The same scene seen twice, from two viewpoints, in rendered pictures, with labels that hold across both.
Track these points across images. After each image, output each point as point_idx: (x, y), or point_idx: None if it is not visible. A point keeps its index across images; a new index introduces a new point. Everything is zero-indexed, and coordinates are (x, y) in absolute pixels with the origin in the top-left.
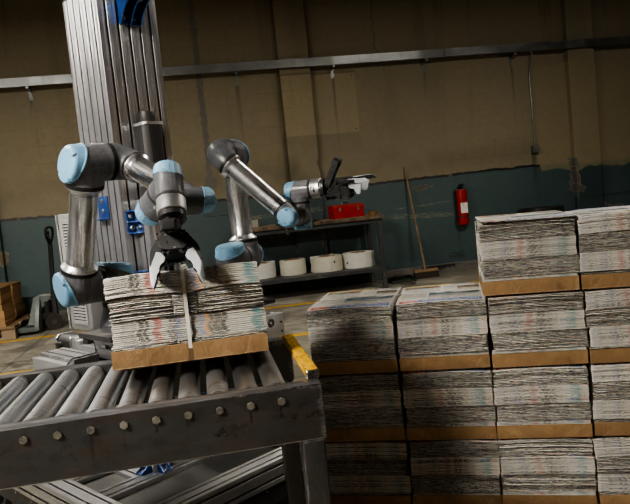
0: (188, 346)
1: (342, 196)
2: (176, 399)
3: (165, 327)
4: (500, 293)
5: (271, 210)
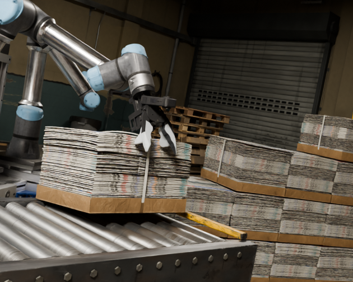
0: (141, 201)
1: (126, 95)
2: (179, 246)
3: (129, 182)
4: (245, 191)
5: (80, 90)
